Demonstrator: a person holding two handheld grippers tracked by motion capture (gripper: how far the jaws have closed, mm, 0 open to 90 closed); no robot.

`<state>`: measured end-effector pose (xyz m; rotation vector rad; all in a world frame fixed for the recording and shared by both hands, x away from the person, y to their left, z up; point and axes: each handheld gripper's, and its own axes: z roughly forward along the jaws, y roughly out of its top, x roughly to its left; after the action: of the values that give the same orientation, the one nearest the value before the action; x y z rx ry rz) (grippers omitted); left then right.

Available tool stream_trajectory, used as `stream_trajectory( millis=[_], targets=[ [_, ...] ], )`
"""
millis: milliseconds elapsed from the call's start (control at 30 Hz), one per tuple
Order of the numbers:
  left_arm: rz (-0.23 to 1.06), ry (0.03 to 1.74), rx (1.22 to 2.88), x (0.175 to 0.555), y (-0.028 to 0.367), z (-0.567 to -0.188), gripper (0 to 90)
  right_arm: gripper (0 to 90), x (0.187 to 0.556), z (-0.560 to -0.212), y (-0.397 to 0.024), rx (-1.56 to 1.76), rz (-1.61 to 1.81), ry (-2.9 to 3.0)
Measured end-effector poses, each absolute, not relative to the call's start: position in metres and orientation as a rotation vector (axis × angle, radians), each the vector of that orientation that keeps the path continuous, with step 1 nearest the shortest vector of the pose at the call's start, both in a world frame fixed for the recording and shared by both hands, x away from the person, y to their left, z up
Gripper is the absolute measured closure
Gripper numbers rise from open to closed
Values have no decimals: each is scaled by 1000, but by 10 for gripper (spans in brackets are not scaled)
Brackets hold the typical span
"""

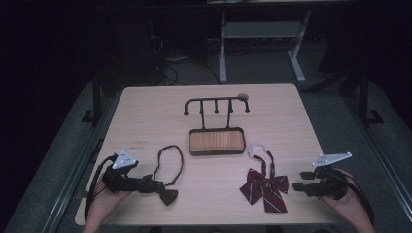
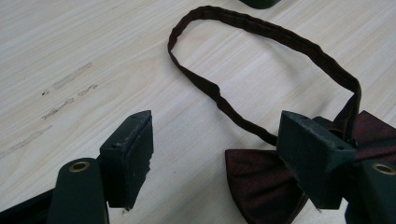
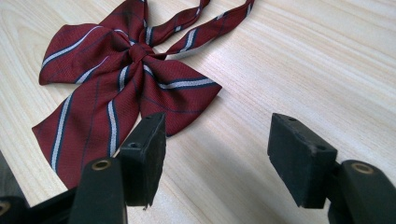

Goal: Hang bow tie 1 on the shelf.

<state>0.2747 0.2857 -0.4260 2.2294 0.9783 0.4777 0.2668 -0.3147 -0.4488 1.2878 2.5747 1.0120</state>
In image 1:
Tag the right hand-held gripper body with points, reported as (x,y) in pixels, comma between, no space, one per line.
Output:
(327,186)

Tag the black rack with wooden tray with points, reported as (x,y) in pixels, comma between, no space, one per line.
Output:
(216,141)

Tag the grey metal rail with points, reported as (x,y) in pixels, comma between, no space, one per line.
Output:
(69,181)
(382,152)

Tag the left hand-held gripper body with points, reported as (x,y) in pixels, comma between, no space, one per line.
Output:
(120,181)

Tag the red striped bow tie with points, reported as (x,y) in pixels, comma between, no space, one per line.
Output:
(264,187)

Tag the person's left hand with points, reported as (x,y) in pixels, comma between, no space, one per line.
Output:
(111,197)

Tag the white metal desk frame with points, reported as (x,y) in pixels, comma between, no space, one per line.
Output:
(260,29)

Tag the black metal stand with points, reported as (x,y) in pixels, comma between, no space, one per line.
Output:
(364,97)
(96,97)

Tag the dark brown bow tie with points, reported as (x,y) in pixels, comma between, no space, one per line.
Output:
(168,195)

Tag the person's right hand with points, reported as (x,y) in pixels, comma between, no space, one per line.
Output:
(341,202)

